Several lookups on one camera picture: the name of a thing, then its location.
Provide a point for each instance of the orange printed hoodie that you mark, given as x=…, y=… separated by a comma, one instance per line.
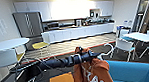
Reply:
x=96, y=74

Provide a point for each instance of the white upper kitchen cabinets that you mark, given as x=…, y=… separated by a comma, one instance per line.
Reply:
x=31, y=8

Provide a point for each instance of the dark microwave oven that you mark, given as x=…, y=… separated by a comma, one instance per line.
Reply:
x=53, y=25

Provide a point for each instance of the dark coffee machine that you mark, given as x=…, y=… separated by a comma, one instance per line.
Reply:
x=95, y=13

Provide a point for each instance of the white kitchen counter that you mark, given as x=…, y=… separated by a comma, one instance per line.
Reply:
x=76, y=32

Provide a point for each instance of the white round table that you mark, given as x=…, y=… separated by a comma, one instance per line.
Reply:
x=9, y=44

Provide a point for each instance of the white rectangular table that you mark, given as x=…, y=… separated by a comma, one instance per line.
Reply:
x=140, y=36

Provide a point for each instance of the grey refrigerator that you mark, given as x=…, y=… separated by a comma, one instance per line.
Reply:
x=27, y=25

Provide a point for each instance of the yellow chair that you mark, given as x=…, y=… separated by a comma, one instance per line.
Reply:
x=40, y=46

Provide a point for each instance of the dark framed door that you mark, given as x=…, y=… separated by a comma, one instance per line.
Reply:
x=145, y=13

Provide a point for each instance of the white chair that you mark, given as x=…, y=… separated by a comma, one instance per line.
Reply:
x=124, y=44
x=3, y=58

